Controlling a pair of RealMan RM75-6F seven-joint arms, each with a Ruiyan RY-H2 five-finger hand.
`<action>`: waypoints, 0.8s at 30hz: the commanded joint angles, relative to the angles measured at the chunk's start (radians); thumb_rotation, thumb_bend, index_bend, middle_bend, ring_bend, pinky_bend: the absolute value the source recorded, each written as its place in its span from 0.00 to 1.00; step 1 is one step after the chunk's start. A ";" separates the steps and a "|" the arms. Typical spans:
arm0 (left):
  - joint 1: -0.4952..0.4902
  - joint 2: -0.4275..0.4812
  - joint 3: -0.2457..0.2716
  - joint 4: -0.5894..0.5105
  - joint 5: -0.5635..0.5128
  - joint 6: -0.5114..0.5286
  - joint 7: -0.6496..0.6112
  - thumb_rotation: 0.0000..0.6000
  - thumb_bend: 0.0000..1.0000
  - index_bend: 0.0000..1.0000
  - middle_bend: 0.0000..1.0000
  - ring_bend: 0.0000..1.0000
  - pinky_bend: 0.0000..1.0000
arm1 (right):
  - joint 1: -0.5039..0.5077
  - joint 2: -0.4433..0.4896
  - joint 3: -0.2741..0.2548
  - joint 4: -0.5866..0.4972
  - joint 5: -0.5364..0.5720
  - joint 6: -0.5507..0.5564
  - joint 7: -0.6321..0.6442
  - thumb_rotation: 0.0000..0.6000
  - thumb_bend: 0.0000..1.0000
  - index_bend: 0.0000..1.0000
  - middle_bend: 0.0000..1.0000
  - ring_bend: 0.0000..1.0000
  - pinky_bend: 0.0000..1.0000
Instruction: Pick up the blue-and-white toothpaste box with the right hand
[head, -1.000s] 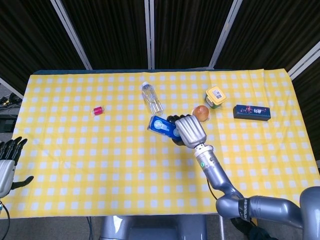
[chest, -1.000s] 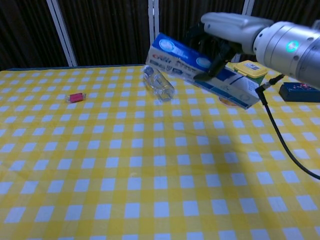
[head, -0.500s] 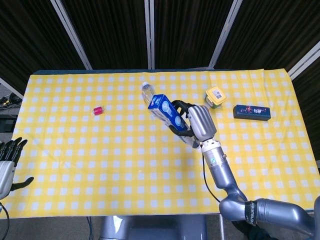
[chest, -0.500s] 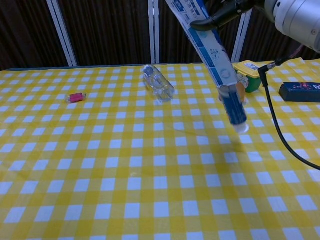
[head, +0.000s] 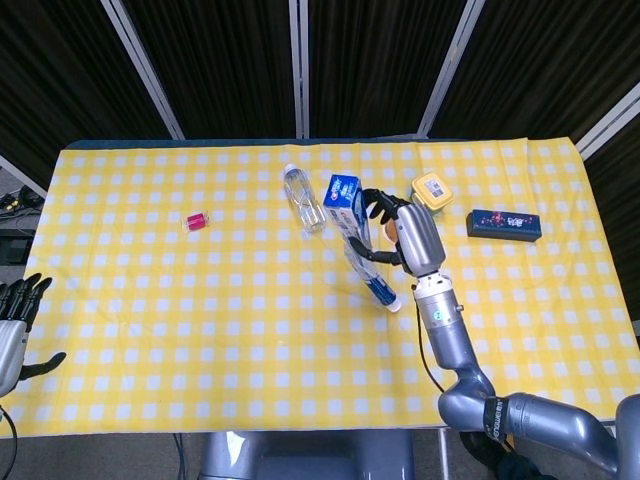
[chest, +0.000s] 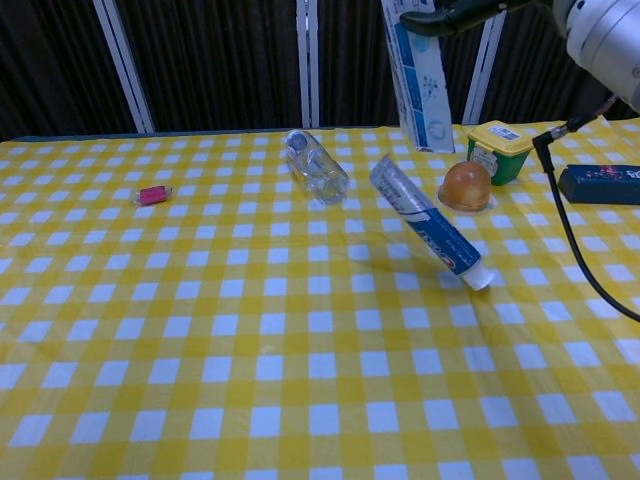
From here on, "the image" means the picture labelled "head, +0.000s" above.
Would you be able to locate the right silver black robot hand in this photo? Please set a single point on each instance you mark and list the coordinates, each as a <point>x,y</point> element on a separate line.
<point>420,235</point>

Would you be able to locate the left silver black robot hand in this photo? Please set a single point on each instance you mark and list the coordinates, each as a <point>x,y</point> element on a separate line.
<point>12,345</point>

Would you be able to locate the white blue toothpaste tube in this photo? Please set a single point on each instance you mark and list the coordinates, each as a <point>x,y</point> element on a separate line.
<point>380,289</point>

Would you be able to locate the blue white toothpaste box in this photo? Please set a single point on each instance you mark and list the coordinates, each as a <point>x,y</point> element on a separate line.
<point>346,202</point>

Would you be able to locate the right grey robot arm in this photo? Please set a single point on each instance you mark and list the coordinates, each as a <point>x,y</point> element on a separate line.
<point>452,335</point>

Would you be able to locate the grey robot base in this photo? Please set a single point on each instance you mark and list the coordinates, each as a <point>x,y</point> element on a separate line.
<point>300,455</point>

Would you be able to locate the black rectangular box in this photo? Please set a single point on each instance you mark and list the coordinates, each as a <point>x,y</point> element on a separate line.
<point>502,225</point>

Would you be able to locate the orange dome jelly cup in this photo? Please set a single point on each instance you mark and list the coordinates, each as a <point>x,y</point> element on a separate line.
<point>390,231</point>

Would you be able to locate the green container yellow lid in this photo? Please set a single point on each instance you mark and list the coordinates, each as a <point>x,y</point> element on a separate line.
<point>432,190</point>

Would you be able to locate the clear plastic water bottle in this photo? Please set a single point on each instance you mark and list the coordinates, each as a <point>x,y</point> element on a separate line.
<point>304,200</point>

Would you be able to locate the yellow white checked tablecloth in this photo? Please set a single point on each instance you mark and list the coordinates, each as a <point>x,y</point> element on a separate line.
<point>225,325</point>

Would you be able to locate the pink wrapped candy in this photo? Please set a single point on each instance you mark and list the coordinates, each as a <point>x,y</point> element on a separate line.
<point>195,222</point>

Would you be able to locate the white partition frame post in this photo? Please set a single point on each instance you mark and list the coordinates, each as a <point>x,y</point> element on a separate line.
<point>145,75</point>
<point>607,115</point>
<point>22,175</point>
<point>299,70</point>
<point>447,70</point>

